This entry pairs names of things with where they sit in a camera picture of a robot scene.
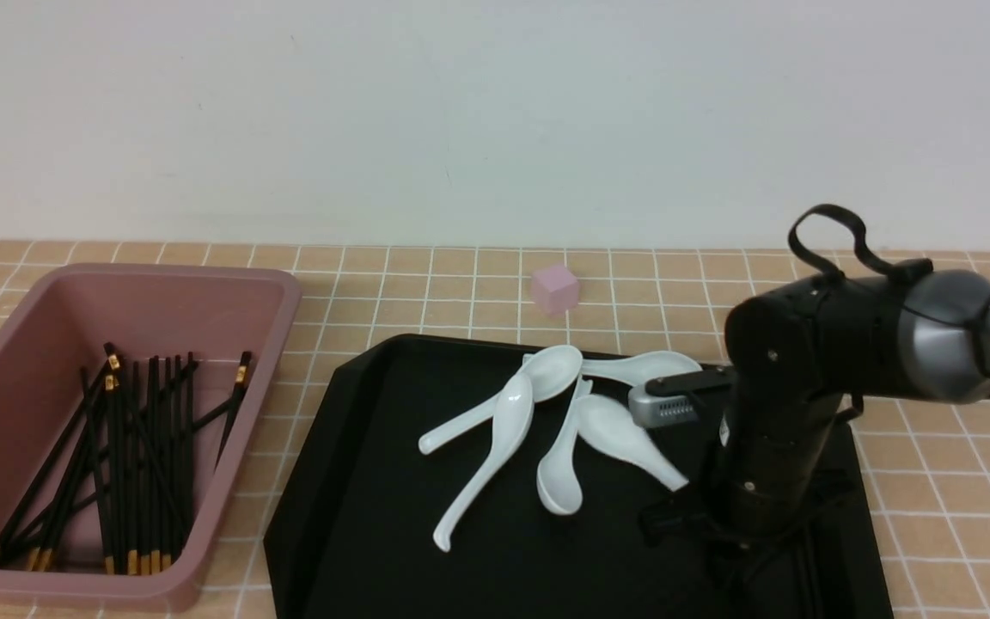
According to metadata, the black plastic tray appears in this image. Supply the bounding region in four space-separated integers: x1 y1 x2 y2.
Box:
264 334 895 618

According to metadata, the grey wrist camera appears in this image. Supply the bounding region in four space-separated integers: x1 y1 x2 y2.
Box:
627 367 732 428

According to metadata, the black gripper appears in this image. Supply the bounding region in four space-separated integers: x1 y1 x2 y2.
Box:
639 404 857 594

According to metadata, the black cable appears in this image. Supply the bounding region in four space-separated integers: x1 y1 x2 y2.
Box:
787 204 934 285

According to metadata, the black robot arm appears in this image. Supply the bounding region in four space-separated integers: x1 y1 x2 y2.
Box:
629 270 990 591

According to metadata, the pink cube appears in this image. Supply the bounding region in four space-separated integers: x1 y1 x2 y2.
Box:
530 264 581 315

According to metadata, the white ceramic soup spoon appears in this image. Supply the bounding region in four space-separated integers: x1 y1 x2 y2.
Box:
535 375 593 516
574 393 690 491
432 373 535 553
418 345 583 455
581 350 703 387

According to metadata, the black chopstick gold tip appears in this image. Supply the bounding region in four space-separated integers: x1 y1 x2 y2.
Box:
105 375 121 573
0 342 120 571
148 356 162 573
216 350 253 465
125 361 140 576

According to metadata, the pink plastic bin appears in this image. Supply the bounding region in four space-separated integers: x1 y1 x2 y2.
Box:
0 263 302 614

